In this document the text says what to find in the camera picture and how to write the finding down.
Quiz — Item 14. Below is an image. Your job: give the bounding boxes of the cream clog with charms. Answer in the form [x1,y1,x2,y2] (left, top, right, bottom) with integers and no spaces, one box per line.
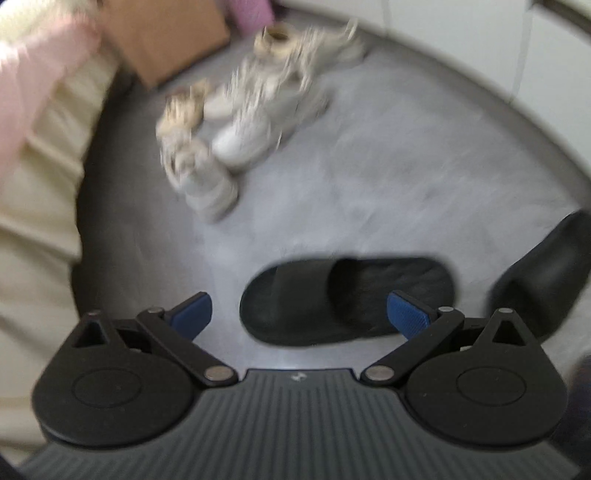
[155,79,212,141]

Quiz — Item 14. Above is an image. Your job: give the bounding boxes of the cream bed skirt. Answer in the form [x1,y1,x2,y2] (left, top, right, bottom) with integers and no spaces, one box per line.
[1,51,119,464]

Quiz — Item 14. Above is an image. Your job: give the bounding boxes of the white chunky sneaker side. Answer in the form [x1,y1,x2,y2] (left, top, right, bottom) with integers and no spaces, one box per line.
[211,77,329,171]

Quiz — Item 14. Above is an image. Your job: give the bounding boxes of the black slipper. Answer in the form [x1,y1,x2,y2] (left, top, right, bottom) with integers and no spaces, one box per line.
[239,257,456,347]
[487,210,590,342]

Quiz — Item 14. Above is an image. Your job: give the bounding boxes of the wooden drawer nightstand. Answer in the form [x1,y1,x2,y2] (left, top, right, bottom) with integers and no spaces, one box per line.
[98,0,230,89]

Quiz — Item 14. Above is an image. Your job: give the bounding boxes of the white chunky sneaker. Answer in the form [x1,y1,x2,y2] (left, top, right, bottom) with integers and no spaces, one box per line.
[161,138,238,223]

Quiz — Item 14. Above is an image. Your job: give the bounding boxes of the pink duvet cover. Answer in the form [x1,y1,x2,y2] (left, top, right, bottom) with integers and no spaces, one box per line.
[1,13,101,179]

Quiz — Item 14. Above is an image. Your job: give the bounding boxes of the pink milk carton box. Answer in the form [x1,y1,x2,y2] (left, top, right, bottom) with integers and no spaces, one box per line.
[226,0,276,33]

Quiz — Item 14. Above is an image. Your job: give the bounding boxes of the white low sneaker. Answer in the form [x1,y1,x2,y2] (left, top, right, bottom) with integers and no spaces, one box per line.
[204,57,294,122]
[291,19,367,72]

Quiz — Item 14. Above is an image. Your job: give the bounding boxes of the cream clog brown insole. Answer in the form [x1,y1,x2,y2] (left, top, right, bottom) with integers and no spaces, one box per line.
[253,23,301,60]

